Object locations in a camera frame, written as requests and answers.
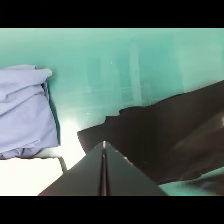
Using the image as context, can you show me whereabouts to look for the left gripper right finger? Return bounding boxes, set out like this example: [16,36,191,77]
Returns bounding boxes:
[104,141,168,197]

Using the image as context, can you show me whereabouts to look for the dark brown shirt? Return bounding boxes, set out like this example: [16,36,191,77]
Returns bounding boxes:
[77,79,224,196]

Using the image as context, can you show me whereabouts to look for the lavender garment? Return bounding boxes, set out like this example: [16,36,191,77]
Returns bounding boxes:
[0,64,61,160]

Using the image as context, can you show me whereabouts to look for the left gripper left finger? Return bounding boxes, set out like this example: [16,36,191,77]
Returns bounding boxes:
[38,141,105,197]

